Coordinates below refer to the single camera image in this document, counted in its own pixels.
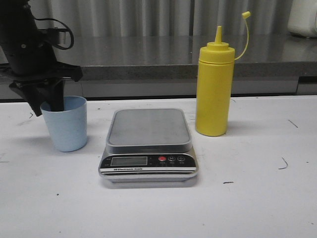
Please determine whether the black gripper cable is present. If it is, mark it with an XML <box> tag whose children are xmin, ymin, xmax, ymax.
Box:
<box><xmin>33</xmin><ymin>17</ymin><xmax>74</xmax><ymax>50</ymax></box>

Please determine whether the grey stone counter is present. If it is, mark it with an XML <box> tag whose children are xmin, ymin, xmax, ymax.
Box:
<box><xmin>55</xmin><ymin>34</ymin><xmax>317</xmax><ymax>100</ymax></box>

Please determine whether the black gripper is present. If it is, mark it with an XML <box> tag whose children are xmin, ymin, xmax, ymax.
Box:
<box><xmin>0</xmin><ymin>0</ymin><xmax>83</xmax><ymax>117</ymax></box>

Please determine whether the silver digital kitchen scale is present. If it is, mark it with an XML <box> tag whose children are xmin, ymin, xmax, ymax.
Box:
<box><xmin>98</xmin><ymin>108</ymin><xmax>199</xmax><ymax>182</ymax></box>

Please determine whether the white appliance in background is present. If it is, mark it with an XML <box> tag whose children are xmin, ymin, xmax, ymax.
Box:
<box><xmin>287</xmin><ymin>0</ymin><xmax>317</xmax><ymax>38</ymax></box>

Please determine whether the yellow squeeze bottle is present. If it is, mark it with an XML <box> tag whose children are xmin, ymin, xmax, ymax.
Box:
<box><xmin>195</xmin><ymin>11</ymin><xmax>251</xmax><ymax>137</ymax></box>

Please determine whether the light blue plastic cup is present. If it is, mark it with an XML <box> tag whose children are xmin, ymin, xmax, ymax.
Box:
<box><xmin>41</xmin><ymin>96</ymin><xmax>87</xmax><ymax>152</ymax></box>

